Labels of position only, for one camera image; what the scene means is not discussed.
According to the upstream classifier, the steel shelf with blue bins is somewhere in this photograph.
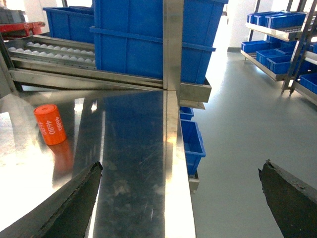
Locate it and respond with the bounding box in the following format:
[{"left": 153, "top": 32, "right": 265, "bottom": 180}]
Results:
[{"left": 240, "top": 0, "right": 317, "bottom": 104}]

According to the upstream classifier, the large blue stacked crate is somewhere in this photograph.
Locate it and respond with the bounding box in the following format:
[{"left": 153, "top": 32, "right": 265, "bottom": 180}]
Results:
[{"left": 90, "top": 0, "right": 226, "bottom": 84}]

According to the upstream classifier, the blue crate behind left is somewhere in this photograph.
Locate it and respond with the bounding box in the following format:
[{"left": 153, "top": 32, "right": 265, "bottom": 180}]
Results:
[{"left": 43, "top": 6, "right": 94, "bottom": 44}]

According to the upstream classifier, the steel roller conveyor rack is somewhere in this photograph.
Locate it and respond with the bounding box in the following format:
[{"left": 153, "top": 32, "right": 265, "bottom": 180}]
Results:
[{"left": 4, "top": 34, "right": 212, "bottom": 103}]

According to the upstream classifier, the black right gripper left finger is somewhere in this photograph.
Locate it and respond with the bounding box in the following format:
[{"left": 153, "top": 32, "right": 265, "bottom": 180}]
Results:
[{"left": 0, "top": 162, "right": 103, "bottom": 238}]

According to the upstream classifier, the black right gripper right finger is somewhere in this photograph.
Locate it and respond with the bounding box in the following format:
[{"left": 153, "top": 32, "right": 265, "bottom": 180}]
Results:
[{"left": 259, "top": 160, "right": 317, "bottom": 238}]

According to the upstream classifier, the blue bin under table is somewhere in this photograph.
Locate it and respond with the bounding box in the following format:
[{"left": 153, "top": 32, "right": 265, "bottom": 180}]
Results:
[{"left": 180, "top": 119, "right": 206, "bottom": 176}]

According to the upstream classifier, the red metal frame table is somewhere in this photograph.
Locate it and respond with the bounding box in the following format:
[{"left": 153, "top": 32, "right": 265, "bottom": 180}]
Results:
[{"left": 0, "top": 21, "right": 46, "bottom": 40}]

